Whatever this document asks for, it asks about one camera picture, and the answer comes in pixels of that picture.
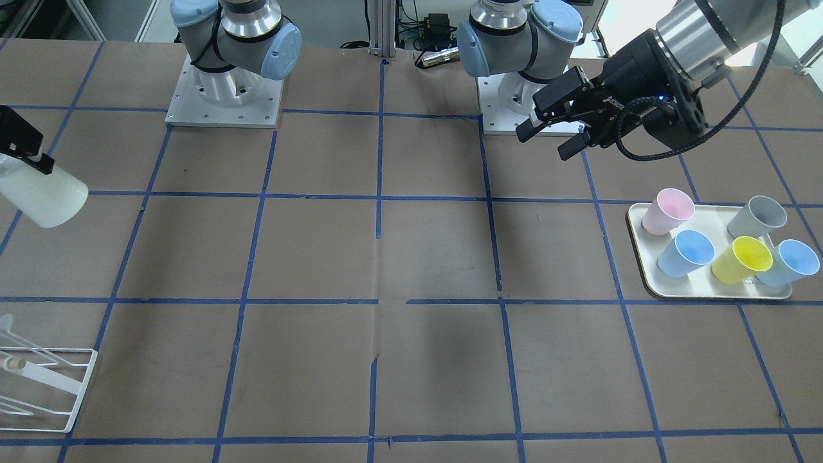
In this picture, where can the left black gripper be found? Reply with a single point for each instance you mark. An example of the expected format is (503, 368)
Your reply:
(631, 65)

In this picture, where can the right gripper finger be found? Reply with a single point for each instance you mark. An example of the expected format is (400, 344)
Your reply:
(22, 141)

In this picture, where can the white plastic cup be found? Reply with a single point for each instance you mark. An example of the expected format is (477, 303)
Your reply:
(48, 200)

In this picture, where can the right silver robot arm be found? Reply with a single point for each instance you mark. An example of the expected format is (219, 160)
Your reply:
(239, 52)

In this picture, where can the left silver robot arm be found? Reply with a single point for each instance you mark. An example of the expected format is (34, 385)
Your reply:
(697, 36)

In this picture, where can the pink plastic cup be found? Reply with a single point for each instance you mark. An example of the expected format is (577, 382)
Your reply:
(669, 210)

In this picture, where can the blue cup on tray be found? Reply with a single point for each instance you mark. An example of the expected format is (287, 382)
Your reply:
(687, 252)

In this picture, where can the grey plastic cup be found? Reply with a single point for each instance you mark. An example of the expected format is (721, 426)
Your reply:
(760, 216)

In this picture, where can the yellow plastic cup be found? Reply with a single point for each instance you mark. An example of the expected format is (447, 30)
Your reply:
(745, 257)

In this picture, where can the light blue cup tray edge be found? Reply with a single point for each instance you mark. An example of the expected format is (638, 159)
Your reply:
(792, 260)

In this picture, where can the silver metal cylinder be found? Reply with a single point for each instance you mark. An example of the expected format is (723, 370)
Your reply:
(431, 59)

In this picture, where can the cream plastic tray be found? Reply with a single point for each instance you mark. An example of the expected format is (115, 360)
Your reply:
(712, 221)

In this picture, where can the aluminium frame post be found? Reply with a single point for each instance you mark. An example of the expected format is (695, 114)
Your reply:
(382, 28)

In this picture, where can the white wire cup rack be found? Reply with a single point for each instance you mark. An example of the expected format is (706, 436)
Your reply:
(43, 388)

